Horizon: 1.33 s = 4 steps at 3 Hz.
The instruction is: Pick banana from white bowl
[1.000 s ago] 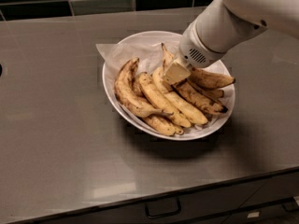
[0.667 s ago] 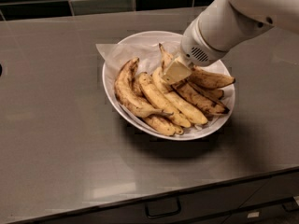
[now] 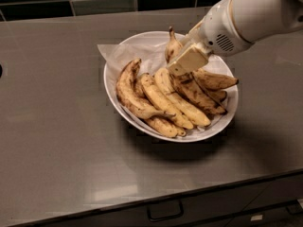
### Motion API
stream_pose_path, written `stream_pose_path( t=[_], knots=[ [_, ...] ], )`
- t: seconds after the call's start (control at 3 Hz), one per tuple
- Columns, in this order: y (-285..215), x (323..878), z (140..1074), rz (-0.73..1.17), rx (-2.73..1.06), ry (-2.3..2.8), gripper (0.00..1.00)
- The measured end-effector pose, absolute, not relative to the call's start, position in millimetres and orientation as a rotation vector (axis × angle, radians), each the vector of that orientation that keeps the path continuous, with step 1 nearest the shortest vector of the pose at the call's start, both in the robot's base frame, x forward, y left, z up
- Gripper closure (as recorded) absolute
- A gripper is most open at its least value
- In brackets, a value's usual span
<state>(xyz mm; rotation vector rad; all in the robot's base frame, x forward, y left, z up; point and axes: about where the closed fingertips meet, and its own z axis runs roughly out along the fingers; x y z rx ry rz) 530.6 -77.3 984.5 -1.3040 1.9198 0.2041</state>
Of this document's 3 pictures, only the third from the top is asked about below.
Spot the long spotted brown banana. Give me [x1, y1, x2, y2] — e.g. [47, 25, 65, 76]
[165, 26, 227, 114]

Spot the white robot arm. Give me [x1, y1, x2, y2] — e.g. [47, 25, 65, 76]
[168, 0, 303, 76]

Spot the black drawer handle right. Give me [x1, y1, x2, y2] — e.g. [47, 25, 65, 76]
[286, 200, 303, 216]

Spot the dark cabinet drawer front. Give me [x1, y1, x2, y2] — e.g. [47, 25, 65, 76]
[39, 171, 303, 227]

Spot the rightmost spotted banana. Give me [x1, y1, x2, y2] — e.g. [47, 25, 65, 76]
[192, 69, 239, 91]

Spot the black drawer handle centre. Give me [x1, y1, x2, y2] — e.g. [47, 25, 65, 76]
[147, 201, 184, 222]

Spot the small banana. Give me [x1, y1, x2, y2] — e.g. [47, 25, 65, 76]
[134, 77, 146, 98]
[145, 116, 187, 138]

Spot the yellow banana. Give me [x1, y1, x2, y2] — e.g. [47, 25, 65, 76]
[140, 73, 193, 130]
[153, 68, 211, 127]

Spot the thin banana behind right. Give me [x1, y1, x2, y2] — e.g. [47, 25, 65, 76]
[208, 90, 227, 102]

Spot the white oval bowl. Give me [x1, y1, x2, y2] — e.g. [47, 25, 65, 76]
[98, 31, 239, 143]

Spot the leftmost spotted banana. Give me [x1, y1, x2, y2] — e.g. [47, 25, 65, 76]
[116, 58, 174, 119]

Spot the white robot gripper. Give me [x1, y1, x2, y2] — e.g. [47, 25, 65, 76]
[168, 0, 252, 76]

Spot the small banana behind left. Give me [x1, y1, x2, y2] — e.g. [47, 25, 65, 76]
[134, 77, 146, 98]

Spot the yellow banana centre left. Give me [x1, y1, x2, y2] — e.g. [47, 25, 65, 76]
[140, 73, 193, 130]

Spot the small banana bottom front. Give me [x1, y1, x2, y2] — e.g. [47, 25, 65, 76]
[145, 116, 187, 138]

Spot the black drawer handle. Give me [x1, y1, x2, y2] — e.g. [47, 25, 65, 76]
[147, 201, 184, 222]
[286, 200, 303, 216]

